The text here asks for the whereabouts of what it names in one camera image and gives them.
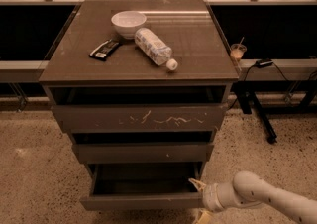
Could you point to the black snack bar wrapper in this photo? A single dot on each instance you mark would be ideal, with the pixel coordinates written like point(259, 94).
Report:
point(103, 51)

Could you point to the grey middle drawer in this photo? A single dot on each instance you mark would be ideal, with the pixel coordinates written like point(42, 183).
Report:
point(157, 147)

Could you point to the grey drawer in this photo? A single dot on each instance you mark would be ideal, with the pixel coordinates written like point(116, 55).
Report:
point(141, 109)
point(144, 186)
point(157, 147)

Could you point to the black power adapter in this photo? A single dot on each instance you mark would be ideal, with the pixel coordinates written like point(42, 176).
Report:
point(263, 63)

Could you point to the grey bottom drawer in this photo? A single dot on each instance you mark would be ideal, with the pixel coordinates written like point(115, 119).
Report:
point(144, 186)

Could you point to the black metal stand leg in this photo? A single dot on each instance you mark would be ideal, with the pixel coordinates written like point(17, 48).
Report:
point(245, 95)

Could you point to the white ceramic bowl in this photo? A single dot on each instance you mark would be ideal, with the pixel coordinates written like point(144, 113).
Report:
point(127, 23)

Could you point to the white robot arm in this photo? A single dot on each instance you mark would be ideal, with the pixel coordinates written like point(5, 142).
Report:
point(247, 190)

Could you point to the clear plastic water bottle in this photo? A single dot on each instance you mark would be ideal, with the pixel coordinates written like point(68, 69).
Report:
point(156, 49)

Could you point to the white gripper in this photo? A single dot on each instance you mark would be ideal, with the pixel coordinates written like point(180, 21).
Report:
point(210, 197)

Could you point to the grey top drawer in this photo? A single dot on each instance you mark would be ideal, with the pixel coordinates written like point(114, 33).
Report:
point(141, 109)

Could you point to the plastic cup with straw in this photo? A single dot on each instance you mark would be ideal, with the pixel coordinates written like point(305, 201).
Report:
point(237, 50)

